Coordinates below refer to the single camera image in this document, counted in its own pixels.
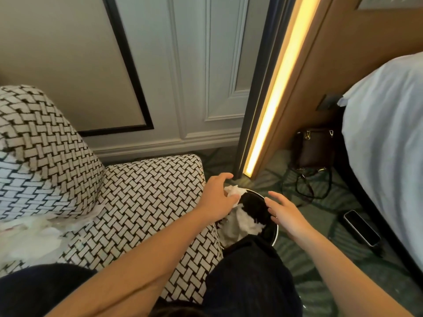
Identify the person's left hand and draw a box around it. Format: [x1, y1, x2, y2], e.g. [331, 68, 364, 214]
[197, 172, 244, 225]

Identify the person's right hand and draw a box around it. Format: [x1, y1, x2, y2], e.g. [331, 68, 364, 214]
[264, 190, 315, 251]

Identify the white paper wad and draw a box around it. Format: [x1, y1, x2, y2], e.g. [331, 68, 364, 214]
[218, 204, 267, 248]

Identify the black white woven-pattern sofa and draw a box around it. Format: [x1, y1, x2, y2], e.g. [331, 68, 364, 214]
[0, 85, 224, 304]

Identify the pile of white paper scraps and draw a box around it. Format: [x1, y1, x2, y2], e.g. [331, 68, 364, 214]
[0, 201, 103, 269]

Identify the person's left forearm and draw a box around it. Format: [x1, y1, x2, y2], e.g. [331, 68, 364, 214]
[46, 207, 212, 317]

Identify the person's right forearm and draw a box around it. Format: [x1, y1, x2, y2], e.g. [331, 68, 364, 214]
[297, 232, 414, 317]

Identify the black round trash bin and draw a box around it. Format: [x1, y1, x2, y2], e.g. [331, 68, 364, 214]
[216, 188, 279, 248]

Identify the black smartphone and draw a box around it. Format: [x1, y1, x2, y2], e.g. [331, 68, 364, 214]
[342, 209, 382, 248]

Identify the brown handbag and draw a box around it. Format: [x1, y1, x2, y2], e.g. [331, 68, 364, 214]
[292, 128, 336, 170]

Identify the dark bed base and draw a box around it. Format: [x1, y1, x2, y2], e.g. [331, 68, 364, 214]
[334, 108, 423, 288]

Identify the white bed sheet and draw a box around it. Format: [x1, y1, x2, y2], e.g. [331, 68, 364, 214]
[337, 52, 423, 271]

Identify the lit yellow light strip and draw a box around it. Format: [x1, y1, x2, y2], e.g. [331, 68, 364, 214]
[243, 0, 323, 179]

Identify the wooden headboard panel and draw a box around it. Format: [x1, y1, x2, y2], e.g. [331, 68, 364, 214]
[257, 0, 423, 175]

